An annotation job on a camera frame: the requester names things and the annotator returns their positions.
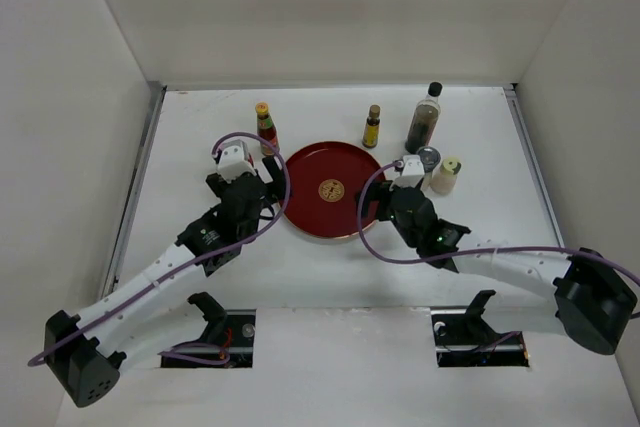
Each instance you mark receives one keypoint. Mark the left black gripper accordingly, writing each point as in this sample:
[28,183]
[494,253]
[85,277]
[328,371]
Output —
[276,176]

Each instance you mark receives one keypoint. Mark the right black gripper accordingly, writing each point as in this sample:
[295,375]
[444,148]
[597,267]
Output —
[377,191]

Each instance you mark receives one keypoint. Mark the small yellow label bottle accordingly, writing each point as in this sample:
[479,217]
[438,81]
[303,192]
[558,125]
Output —
[371,130]

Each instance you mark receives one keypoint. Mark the tall dark soy bottle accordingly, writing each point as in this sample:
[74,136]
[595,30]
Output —
[425,118]

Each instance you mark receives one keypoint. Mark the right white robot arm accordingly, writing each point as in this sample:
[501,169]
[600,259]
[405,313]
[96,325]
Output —
[583,295]

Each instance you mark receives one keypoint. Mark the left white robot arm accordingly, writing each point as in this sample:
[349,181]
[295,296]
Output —
[163,308]

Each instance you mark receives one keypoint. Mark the yellow cap sauce bottle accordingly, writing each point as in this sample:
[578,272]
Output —
[266,129]

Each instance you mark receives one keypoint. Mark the red round tray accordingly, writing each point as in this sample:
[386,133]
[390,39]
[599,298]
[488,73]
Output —
[326,178]

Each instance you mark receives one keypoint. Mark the grey lid pepper shaker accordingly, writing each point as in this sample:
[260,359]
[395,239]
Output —
[430,158]

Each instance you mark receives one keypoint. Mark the yellow lid spice shaker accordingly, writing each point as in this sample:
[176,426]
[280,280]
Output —
[444,180]

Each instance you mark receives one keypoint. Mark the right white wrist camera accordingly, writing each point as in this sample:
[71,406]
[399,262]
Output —
[410,172]

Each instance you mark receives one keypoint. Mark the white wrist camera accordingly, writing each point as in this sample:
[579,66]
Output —
[410,172]
[233,160]

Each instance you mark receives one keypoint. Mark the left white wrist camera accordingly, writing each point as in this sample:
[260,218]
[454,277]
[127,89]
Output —
[233,160]

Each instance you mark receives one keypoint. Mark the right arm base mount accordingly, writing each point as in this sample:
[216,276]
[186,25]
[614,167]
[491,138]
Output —
[463,339]

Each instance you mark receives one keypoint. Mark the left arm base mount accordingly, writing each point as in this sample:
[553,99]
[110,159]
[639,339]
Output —
[226,341]

